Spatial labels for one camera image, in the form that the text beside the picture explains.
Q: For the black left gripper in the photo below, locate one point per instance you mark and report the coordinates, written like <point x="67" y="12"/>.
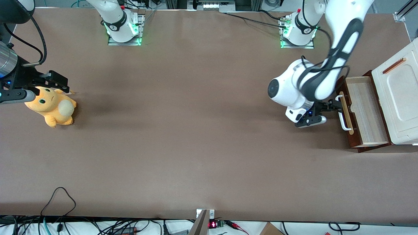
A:
<point x="321" y="107"/>

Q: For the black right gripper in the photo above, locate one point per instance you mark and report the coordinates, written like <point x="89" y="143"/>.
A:
<point x="24" y="77"/>

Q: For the dark wood drawer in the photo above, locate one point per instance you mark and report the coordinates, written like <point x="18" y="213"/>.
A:
<point x="365" y="111"/>

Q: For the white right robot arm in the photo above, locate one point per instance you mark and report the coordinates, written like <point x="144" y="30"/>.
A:
<point x="115" y="18"/>

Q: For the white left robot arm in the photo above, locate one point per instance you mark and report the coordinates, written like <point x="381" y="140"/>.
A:
<point x="343" y="16"/>

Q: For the light wooden drawer strip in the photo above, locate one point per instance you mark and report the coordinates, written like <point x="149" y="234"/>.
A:
<point x="346" y="114"/>

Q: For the orange plush toy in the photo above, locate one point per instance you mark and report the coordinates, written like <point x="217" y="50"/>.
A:
<point x="54" y="109"/>

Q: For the white cabinet box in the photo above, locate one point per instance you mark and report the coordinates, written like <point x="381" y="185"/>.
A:
<point x="401" y="98"/>

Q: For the orange wooden strip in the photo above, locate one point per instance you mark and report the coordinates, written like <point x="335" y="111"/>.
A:
<point x="394" y="66"/>

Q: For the brown cardboard box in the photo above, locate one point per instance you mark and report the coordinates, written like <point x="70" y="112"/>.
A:
<point x="271" y="229"/>

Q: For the red clip leads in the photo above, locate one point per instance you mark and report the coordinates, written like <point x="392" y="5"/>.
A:
<point x="236" y="226"/>

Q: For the white light bar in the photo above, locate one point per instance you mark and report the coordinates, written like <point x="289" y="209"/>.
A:
<point x="211" y="5"/>

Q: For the black power adapter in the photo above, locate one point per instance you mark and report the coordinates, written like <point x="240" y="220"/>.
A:
<point x="125" y="230"/>

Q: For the red digit display module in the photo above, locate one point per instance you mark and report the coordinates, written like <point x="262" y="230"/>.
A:
<point x="213" y="224"/>

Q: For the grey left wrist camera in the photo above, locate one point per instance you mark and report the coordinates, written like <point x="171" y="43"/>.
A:
<point x="310" y="121"/>

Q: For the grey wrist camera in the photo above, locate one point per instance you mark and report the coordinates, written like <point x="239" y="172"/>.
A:
<point x="310" y="121"/>
<point x="16" y="96"/>

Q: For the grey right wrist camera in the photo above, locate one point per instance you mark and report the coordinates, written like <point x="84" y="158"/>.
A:
<point x="16" y="96"/>

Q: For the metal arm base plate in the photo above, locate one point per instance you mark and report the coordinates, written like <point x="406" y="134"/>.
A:
<point x="308" y="46"/>
<point x="112" y="42"/>

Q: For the aluminium frame profile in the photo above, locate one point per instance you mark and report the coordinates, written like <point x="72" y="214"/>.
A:
<point x="401" y="14"/>

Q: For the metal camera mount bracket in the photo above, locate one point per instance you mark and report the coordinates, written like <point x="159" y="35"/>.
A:
<point x="204" y="217"/>

